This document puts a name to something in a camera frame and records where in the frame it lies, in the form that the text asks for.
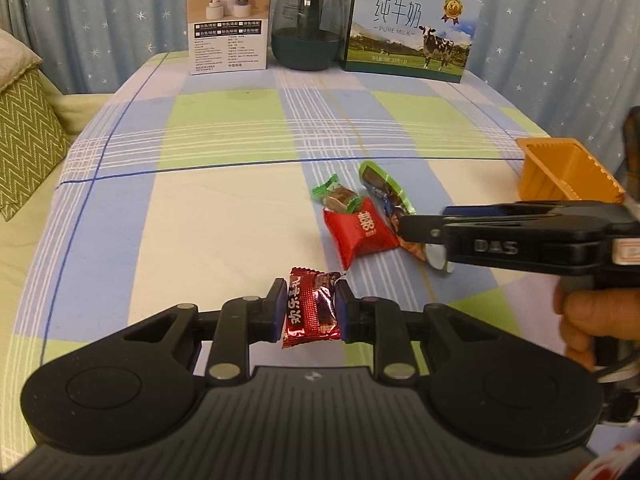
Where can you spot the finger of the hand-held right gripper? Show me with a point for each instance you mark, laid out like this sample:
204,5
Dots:
420,229
470,210

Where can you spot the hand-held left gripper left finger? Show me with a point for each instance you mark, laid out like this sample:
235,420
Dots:
278,312

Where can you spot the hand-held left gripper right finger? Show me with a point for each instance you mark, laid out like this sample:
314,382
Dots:
342,312

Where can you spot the dark red foil candy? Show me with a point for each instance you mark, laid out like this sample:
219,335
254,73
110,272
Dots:
311,310

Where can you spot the long green candy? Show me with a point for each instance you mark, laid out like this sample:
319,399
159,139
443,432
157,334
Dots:
385,187

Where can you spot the orange plastic tray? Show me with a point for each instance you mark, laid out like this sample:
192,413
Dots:
565,170

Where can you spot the person's right hand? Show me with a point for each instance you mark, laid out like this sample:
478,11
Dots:
580,320

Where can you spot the red pillow candy box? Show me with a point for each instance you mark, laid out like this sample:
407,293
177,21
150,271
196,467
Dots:
360,232

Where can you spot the small green wrapped candy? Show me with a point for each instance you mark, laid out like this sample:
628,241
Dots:
340,195

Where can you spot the checkered tablecloth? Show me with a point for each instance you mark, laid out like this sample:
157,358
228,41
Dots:
200,185

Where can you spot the blue star curtain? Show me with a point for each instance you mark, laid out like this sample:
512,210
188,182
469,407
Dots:
550,35

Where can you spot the blue milk carton box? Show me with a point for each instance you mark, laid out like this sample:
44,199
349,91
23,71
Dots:
410,25

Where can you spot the dark green glass jar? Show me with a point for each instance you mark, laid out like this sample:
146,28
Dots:
309,30

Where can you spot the person's red patterned clothing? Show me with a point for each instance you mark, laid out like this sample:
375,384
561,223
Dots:
610,465

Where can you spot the cream sofa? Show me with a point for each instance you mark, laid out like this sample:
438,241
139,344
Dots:
85,110

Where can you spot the white product box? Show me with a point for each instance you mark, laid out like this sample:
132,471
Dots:
227,20

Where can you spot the green chevron pillow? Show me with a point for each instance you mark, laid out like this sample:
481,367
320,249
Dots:
25,150

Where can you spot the white quilted pillow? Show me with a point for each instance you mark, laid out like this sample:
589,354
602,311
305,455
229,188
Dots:
15,60

